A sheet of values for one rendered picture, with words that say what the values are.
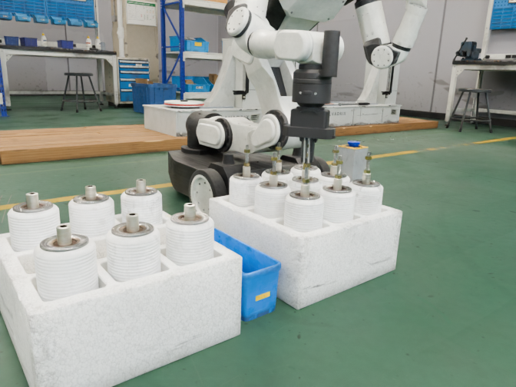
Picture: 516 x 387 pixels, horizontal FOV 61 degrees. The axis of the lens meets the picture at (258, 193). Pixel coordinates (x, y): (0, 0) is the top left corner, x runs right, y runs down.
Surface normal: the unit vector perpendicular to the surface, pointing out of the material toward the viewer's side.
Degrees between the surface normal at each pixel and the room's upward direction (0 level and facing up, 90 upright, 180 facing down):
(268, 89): 90
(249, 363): 0
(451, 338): 0
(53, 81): 90
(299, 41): 90
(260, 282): 92
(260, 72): 113
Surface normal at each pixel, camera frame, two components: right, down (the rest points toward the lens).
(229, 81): 0.61, 0.23
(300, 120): -0.32, 0.25
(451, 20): -0.79, 0.14
